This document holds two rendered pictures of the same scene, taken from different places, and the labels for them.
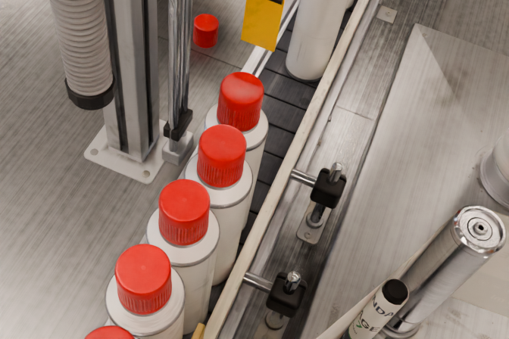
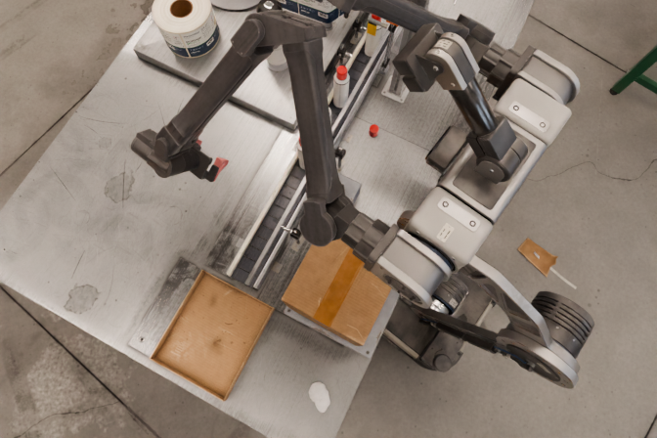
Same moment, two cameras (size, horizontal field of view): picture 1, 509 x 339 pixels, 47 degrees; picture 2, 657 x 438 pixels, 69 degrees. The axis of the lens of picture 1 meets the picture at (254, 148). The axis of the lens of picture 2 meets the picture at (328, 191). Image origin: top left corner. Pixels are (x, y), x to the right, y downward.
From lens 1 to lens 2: 1.64 m
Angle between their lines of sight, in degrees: 53
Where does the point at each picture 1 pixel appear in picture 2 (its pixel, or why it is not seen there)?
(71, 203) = not seen: hidden behind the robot
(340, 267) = (339, 37)
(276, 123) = (353, 80)
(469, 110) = (284, 85)
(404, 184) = not seen: hidden behind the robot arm
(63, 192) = not seen: hidden behind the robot
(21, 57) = (438, 122)
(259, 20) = (372, 28)
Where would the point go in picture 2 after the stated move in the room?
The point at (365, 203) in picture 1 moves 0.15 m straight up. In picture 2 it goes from (328, 54) to (328, 27)
